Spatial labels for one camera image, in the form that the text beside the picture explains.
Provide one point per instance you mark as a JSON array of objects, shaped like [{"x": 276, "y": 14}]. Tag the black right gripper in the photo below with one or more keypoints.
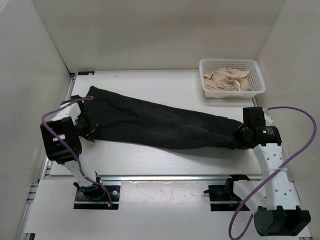
[{"x": 236, "y": 137}]

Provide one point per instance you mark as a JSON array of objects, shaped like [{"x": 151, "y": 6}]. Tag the white plastic basket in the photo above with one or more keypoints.
[{"x": 255, "y": 79}]

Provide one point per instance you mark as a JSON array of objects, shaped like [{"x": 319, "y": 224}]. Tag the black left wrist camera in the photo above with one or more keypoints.
[{"x": 75, "y": 97}]

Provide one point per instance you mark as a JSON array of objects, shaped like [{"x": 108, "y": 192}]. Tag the aluminium frame rail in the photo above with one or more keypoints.
[
  {"x": 46, "y": 95},
  {"x": 109, "y": 178},
  {"x": 296, "y": 129}
]

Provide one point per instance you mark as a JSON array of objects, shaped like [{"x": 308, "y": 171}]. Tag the aluminium right frame rail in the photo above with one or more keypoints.
[{"x": 296, "y": 129}]

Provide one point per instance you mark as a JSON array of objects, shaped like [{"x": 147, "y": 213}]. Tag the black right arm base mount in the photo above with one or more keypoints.
[{"x": 221, "y": 195}]

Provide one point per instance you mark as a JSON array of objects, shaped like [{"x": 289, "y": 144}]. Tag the beige trousers in basket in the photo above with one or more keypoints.
[{"x": 227, "y": 79}]

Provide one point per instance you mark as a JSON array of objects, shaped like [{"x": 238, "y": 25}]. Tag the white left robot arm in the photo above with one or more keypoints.
[{"x": 61, "y": 130}]

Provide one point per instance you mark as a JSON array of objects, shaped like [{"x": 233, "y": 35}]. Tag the black trousers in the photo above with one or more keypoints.
[{"x": 129, "y": 120}]

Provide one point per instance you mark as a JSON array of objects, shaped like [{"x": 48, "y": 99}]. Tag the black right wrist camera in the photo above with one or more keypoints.
[{"x": 256, "y": 117}]

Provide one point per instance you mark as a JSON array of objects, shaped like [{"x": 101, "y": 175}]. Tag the aluminium front frame rail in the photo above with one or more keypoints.
[{"x": 109, "y": 178}]

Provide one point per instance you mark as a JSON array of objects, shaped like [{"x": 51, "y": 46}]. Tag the aluminium left frame rail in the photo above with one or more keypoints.
[{"x": 46, "y": 95}]

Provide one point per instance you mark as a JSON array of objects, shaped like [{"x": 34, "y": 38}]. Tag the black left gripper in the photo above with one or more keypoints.
[{"x": 94, "y": 125}]

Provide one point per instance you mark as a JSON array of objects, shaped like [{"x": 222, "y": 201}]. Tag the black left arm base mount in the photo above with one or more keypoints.
[{"x": 96, "y": 198}]

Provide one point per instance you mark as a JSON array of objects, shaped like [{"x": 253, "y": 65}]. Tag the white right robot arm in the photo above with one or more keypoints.
[{"x": 275, "y": 210}]

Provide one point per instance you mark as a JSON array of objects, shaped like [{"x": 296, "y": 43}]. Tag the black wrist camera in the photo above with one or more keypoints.
[
  {"x": 256, "y": 117},
  {"x": 75, "y": 97}
]

